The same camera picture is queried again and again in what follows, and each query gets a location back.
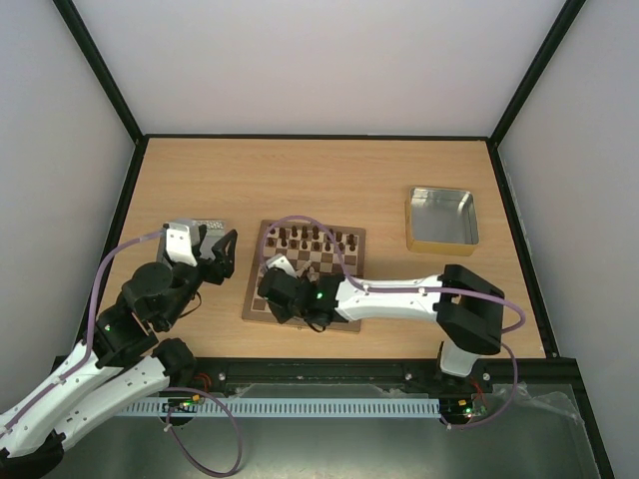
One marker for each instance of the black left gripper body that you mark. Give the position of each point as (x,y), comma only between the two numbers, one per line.
(214,274)

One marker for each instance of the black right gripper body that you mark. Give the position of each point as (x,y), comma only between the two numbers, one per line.
(279,292)

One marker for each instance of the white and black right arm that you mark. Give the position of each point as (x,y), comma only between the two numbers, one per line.
(468,308)

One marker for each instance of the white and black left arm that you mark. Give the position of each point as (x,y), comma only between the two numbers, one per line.
(120,359)

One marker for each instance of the wooden chess board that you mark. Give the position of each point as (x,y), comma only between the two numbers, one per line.
(311,254)

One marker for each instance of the silver embossed metal tray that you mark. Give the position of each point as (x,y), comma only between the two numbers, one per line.
(215,230)

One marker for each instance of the yellow metal tin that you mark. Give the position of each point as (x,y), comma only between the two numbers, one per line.
(440,221)

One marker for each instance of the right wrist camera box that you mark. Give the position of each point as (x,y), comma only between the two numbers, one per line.
(280,261)

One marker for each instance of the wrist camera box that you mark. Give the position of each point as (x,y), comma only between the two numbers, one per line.
(182,242)
(280,261)

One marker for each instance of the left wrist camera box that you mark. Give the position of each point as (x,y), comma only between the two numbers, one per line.
(182,242)

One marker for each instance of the black aluminium frame rail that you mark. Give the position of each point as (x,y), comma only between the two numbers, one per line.
(228,375)

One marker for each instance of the light blue cable duct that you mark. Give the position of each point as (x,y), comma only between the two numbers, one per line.
(398,408)

